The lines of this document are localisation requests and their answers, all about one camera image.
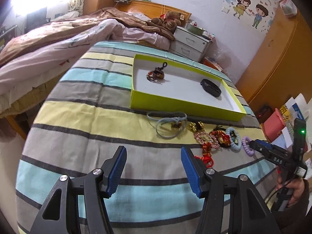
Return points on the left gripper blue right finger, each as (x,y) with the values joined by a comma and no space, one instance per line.
(195,172)

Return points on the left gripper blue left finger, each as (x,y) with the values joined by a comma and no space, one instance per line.
(112,170)

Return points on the pink beaded hair ornament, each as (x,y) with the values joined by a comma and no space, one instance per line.
(207,141)

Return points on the black smart wristband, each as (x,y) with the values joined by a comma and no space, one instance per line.
(210,87)

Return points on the brown beaded pendant charm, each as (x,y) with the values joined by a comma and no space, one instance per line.
(157,74)

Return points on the right hand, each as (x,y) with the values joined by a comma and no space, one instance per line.
(298,185)

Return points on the pink plastic container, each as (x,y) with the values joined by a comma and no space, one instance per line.
(273,126)

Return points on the striped bed sheet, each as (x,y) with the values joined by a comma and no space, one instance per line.
(82,123)

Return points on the green shallow cardboard box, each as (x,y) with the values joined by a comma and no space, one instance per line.
(180,91)

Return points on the large wooden closet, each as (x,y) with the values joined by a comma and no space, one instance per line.
(281,68)

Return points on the orange cardboard box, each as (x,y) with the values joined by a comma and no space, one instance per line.
(210,62)

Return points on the white drawer nightstand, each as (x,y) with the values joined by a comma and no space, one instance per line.
(189,45)

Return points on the pink brown duvet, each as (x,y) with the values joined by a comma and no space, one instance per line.
(30,63)

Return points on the green basin on nightstand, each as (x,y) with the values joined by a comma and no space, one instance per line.
(194,29)

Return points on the brown teddy bear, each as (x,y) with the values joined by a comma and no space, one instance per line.
(171,20)

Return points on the wooden headboard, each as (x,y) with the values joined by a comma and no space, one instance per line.
(151,9)

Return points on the cartoon couple wall sticker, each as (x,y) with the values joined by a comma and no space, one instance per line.
(255,14)

